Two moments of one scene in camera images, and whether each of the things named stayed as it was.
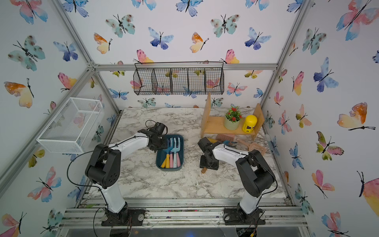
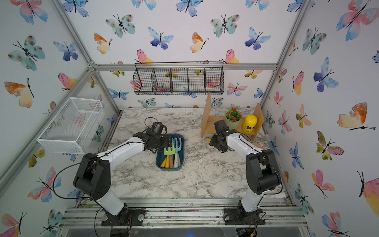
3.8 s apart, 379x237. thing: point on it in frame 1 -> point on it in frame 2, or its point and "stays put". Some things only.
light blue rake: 174,150 stays put
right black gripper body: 204,161 -> 214,142
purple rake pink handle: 178,164 stays put
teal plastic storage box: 160,155 stays put
